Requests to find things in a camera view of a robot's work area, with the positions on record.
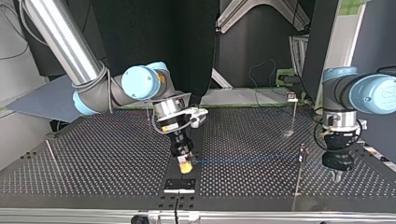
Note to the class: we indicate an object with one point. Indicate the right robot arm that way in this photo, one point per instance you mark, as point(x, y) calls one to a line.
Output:
point(65, 40)

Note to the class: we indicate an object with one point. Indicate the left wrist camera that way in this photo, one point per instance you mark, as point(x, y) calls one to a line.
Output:
point(362, 124)

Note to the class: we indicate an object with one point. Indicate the silver metal frame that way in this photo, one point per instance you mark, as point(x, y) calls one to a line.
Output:
point(264, 9)

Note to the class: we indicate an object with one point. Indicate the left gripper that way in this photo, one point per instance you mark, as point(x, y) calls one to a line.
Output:
point(337, 155)

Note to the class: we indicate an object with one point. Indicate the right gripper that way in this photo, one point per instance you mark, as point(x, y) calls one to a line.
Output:
point(180, 141)

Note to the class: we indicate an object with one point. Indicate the black panel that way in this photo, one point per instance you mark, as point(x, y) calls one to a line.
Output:
point(149, 34)

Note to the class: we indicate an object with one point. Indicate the connector holder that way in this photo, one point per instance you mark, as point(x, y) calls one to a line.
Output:
point(179, 185)

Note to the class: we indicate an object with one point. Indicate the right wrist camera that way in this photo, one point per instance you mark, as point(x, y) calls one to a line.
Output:
point(199, 114)

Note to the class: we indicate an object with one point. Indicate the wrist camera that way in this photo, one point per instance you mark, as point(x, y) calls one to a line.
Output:
point(199, 114)
point(362, 124)

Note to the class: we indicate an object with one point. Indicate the grey board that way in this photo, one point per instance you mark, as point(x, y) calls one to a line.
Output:
point(43, 99)

